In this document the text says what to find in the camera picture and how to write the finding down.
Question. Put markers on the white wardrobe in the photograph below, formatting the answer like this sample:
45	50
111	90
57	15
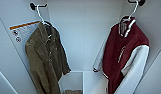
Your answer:
82	33

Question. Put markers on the olive green jacket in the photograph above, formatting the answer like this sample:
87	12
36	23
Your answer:
46	56

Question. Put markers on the white wardrobe shelf box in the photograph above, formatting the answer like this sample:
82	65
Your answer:
92	83

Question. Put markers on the red jacket with white sleeves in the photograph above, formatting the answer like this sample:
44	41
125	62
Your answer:
119	56

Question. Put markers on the white hanger under olive jacket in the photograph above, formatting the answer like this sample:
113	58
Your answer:
40	15

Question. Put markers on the orange and white warning label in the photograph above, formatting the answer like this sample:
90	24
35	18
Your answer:
21	31

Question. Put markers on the white hanger under red jacket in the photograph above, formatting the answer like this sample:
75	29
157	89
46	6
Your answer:
133	15

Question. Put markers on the black hook over olive jacket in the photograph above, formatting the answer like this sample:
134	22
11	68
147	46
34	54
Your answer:
33	5

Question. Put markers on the black hook over red jacket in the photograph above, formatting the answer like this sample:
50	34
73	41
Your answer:
139	2

